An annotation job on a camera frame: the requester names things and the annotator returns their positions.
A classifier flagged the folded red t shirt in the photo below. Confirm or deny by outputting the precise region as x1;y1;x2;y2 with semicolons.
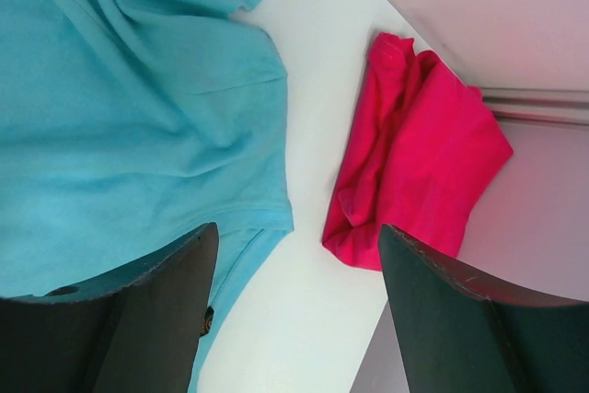
321;32;513;271

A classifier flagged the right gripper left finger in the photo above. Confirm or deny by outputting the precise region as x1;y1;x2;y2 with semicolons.
1;223;219;392

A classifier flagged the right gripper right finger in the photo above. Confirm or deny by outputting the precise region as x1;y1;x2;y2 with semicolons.
378;225;588;392

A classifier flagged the right corner aluminium post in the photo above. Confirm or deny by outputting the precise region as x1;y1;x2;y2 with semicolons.
481;88;588;127

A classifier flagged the turquoise t shirt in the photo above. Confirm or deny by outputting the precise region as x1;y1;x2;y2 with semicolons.
1;0;293;377

